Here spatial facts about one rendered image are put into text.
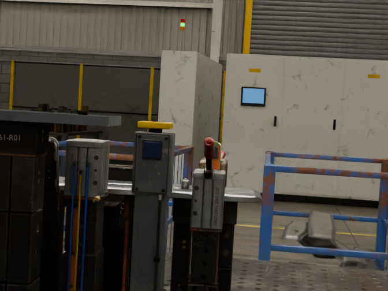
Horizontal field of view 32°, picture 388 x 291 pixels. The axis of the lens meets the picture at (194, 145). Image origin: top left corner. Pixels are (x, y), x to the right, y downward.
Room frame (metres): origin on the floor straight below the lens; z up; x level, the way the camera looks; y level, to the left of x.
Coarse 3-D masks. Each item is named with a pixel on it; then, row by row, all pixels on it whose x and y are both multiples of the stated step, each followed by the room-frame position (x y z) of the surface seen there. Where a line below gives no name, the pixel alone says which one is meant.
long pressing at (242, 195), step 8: (64, 184) 1.50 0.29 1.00; (112, 184) 1.60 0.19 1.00; (120, 184) 1.60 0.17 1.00; (128, 184) 1.60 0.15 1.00; (176, 184) 1.65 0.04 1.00; (112, 192) 1.49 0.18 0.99; (120, 192) 1.49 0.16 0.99; (128, 192) 1.49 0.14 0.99; (176, 192) 1.48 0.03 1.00; (184, 192) 1.48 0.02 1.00; (232, 192) 1.55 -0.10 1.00; (240, 192) 1.56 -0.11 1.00; (248, 192) 1.56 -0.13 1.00; (256, 192) 1.60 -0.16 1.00; (224, 200) 1.48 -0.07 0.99; (232, 200) 1.47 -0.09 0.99; (240, 200) 1.47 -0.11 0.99; (248, 200) 1.47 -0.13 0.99; (256, 200) 1.48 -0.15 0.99
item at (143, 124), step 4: (140, 124) 1.21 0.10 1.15; (144, 124) 1.21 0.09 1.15; (148, 124) 1.21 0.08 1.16; (152, 124) 1.21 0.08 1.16; (156, 124) 1.21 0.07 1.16; (160, 124) 1.21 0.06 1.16; (164, 124) 1.21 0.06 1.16; (168, 124) 1.21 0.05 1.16; (172, 124) 1.25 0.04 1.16; (148, 128) 1.24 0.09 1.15; (152, 128) 1.21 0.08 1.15; (156, 128) 1.21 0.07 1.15; (160, 128) 1.21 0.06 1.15; (164, 128) 1.21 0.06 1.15; (168, 128) 1.21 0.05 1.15; (172, 128) 1.26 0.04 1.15; (152, 132) 1.23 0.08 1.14; (156, 132) 1.23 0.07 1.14; (160, 132) 1.23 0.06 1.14
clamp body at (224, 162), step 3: (201, 159) 1.76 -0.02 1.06; (204, 159) 1.72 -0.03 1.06; (222, 159) 1.76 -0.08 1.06; (225, 159) 1.77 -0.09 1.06; (201, 162) 1.70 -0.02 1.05; (204, 162) 1.70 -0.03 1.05; (222, 162) 1.70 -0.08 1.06; (225, 162) 1.70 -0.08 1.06; (201, 165) 1.70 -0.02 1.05; (204, 165) 1.70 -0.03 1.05; (222, 165) 1.70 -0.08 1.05; (225, 165) 1.70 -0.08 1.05; (201, 168) 1.70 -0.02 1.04; (222, 168) 1.70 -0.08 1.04; (225, 168) 1.70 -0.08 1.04; (225, 177) 1.70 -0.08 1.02; (225, 180) 1.70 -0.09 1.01; (225, 183) 1.70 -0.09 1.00; (225, 186) 1.70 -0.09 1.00
